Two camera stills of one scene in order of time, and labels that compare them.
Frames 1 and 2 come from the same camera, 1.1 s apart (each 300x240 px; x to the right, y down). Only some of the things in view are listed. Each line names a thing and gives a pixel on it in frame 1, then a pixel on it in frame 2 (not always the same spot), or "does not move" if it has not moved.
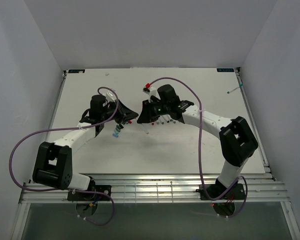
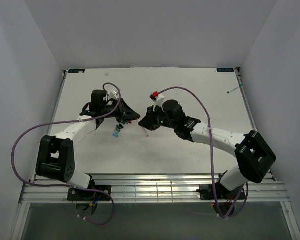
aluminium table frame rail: (181, 188) does not move
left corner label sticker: (72, 71) does not move
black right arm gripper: (147, 115) -> (149, 122)
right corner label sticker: (225, 69) does not move
